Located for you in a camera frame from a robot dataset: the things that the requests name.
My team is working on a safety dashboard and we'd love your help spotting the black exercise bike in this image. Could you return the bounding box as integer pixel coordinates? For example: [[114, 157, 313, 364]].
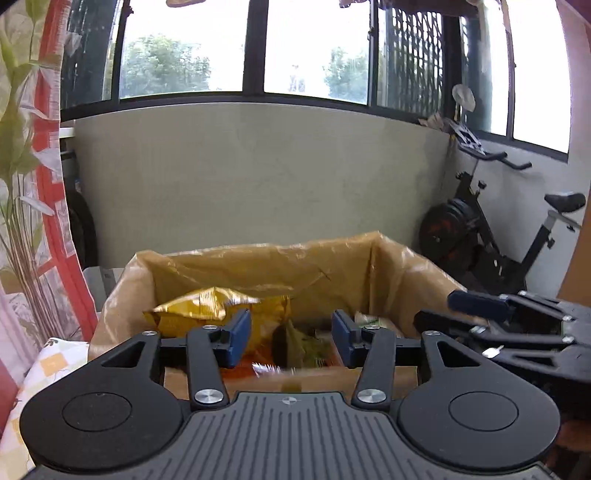
[[418, 148, 587, 297]]

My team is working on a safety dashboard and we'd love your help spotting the dark wheel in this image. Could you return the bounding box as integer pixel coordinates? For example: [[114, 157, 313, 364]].
[[65, 185, 99, 274]]

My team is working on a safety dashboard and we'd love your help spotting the white hanging pouch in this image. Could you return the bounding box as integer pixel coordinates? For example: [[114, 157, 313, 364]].
[[452, 84, 476, 112]]

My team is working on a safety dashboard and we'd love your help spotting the brown wooden board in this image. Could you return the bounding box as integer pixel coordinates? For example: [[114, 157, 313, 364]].
[[556, 185, 591, 302]]

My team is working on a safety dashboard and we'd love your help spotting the green yellow snack packet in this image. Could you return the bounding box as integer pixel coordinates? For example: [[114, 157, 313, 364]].
[[276, 322, 334, 368]]

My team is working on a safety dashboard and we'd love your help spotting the yellow snack bag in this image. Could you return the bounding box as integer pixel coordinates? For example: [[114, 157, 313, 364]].
[[142, 286, 293, 357]]

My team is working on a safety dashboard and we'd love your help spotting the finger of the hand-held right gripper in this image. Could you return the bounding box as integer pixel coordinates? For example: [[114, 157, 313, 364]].
[[413, 311, 591, 365], [447, 290, 591, 324]]

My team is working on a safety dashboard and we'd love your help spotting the black window grille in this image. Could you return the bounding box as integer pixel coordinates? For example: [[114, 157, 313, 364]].
[[376, 4, 447, 117]]

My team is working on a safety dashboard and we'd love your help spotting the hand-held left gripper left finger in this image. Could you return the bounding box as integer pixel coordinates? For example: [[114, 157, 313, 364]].
[[99, 308, 252, 411]]

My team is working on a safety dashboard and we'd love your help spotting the printed plant backdrop cloth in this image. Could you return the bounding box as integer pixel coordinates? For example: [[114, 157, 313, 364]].
[[0, 0, 100, 462]]

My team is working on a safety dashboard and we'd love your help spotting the pale clutter on sill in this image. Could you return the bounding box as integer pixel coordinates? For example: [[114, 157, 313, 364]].
[[418, 113, 486, 154]]

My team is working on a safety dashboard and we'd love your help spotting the plastic-lined cardboard box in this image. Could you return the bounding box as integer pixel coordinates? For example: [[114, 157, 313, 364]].
[[88, 231, 491, 403]]

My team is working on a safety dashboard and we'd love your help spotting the white green snack packet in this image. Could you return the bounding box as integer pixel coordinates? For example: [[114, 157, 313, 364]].
[[353, 311, 394, 331]]

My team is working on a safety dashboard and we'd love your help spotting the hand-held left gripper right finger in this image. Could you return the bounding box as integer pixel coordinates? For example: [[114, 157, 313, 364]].
[[331, 309, 485, 409]]

